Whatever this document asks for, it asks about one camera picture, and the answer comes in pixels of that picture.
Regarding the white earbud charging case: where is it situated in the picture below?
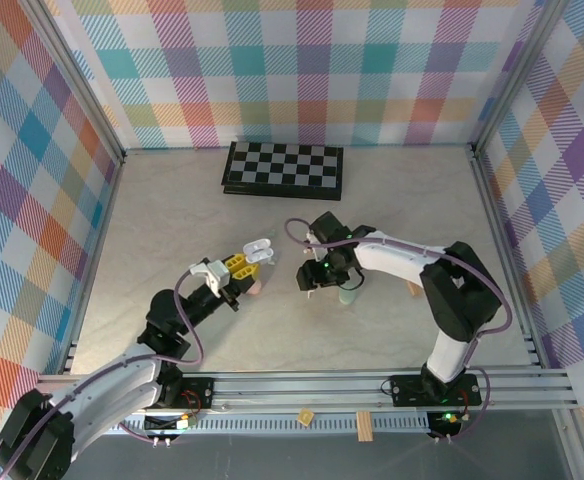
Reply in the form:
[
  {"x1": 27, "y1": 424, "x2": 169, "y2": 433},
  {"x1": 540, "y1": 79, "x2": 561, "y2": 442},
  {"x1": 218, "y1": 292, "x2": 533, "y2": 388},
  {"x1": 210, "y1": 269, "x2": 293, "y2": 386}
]
[{"x1": 242, "y1": 238, "x2": 277, "y2": 267}]

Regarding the black silver chessboard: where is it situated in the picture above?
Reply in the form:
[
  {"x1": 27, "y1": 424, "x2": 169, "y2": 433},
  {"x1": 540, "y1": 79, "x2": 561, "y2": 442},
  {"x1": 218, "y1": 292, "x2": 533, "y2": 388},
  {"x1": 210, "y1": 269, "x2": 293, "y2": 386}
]
[{"x1": 220, "y1": 140, "x2": 346, "y2": 202}]

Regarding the black left control box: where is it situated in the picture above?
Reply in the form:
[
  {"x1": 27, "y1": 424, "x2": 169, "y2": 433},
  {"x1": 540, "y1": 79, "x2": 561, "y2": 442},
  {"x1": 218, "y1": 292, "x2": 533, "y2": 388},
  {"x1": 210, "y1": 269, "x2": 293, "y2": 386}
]
[{"x1": 143, "y1": 413, "x2": 197, "y2": 437}]

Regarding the black control box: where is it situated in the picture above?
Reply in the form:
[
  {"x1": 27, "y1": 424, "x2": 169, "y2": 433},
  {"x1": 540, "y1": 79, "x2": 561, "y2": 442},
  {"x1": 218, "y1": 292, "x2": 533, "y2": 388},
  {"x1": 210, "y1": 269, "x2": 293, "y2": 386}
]
[
  {"x1": 143, "y1": 413, "x2": 197, "y2": 437},
  {"x1": 425, "y1": 408, "x2": 466, "y2": 442}
]

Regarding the long wooden block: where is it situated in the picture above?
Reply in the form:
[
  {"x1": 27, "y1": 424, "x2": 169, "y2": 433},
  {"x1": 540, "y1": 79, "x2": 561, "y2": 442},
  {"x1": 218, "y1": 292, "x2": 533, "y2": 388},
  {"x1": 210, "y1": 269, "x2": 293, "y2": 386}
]
[{"x1": 355, "y1": 410, "x2": 375, "y2": 443}]

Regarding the black right control box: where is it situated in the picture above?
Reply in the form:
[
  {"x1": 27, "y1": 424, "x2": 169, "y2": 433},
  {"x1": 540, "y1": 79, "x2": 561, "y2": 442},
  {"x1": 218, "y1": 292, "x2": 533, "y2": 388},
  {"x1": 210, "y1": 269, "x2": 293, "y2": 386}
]
[{"x1": 425, "y1": 408, "x2": 466, "y2": 442}]

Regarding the thin black cable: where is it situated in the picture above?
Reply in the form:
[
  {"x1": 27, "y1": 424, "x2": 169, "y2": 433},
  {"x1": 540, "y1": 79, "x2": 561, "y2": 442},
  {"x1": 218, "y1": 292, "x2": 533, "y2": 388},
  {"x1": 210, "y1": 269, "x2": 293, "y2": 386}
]
[{"x1": 344, "y1": 267, "x2": 368, "y2": 292}]

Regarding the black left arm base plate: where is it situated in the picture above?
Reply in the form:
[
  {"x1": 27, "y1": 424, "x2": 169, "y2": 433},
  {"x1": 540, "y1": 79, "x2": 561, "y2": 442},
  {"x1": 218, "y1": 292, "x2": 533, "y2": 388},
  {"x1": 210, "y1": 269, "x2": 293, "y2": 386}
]
[{"x1": 169, "y1": 375, "x2": 217, "y2": 417}]

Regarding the aluminium left floor rail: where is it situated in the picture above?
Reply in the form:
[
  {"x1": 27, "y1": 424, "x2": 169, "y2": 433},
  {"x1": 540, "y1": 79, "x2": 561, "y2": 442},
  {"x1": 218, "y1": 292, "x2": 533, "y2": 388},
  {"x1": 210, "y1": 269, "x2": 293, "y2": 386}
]
[{"x1": 60, "y1": 152, "x2": 126, "y2": 375}]

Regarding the aluminium floor rail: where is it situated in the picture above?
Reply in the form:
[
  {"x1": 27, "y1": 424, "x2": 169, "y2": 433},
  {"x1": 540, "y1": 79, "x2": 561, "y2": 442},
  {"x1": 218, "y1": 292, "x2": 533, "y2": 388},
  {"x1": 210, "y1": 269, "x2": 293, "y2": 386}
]
[
  {"x1": 60, "y1": 152, "x2": 126, "y2": 375},
  {"x1": 470, "y1": 147, "x2": 553, "y2": 370}
]

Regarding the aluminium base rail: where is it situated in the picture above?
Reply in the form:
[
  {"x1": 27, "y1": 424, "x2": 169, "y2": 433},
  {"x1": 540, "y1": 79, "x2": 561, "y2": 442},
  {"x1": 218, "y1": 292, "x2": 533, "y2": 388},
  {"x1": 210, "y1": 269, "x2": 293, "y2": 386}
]
[{"x1": 35, "y1": 368, "x2": 581, "y2": 417}]

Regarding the grey slotted cable duct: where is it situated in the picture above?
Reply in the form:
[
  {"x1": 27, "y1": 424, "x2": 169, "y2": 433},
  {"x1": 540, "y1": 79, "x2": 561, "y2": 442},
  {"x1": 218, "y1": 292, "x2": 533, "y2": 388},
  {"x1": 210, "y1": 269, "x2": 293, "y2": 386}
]
[{"x1": 79, "y1": 415, "x2": 446, "y2": 437}]

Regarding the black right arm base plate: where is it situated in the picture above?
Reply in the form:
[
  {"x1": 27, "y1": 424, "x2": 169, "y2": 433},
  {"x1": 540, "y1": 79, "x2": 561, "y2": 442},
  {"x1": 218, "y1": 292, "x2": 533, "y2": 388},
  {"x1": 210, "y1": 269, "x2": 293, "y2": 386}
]
[{"x1": 388, "y1": 372, "x2": 484, "y2": 408}]

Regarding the aluminium right floor rail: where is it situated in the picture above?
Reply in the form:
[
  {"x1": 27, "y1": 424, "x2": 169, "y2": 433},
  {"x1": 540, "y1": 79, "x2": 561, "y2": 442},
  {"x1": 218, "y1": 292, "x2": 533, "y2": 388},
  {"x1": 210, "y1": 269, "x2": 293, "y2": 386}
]
[{"x1": 470, "y1": 147, "x2": 553, "y2": 370}]

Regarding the aluminium left corner post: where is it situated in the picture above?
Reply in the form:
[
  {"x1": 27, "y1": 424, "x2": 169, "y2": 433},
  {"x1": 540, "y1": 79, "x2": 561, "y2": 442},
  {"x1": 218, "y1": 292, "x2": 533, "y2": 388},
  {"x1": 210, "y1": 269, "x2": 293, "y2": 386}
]
[{"x1": 21, "y1": 0, "x2": 126, "y2": 164}]

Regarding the aluminium corner post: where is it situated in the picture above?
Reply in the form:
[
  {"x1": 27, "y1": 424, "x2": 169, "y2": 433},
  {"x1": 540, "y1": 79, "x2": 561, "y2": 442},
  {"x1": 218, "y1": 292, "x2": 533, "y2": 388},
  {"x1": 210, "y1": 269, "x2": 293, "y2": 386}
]
[
  {"x1": 21, "y1": 0, "x2": 126, "y2": 164},
  {"x1": 470, "y1": 0, "x2": 568, "y2": 154}
]

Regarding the aluminium right corner post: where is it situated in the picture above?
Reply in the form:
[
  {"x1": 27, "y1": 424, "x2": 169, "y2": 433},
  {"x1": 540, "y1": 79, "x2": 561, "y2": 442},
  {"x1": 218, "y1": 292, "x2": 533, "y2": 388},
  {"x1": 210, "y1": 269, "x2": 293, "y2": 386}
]
[{"x1": 470, "y1": 0, "x2": 568, "y2": 154}]

